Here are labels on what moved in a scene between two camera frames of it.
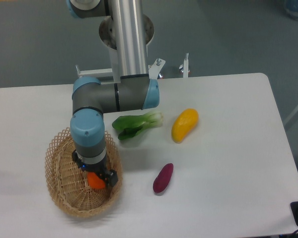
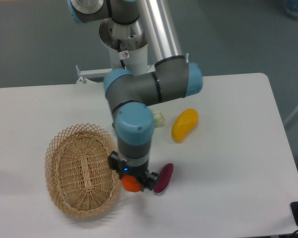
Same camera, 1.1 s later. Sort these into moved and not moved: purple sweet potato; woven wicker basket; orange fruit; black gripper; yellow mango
Moved: orange fruit; black gripper
Not moved: woven wicker basket; purple sweet potato; yellow mango
